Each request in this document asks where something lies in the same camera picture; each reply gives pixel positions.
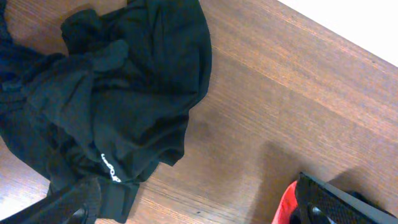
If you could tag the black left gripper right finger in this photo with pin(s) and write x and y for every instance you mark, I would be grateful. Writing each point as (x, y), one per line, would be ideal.
(321, 202)

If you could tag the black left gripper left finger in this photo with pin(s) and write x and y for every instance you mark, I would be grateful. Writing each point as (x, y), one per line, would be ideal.
(78, 203)

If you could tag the black leggings red waistband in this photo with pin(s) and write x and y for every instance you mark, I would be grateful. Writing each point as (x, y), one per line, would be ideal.
(288, 211)

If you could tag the black garment pile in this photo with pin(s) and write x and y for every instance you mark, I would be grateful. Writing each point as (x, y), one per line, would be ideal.
(116, 106)

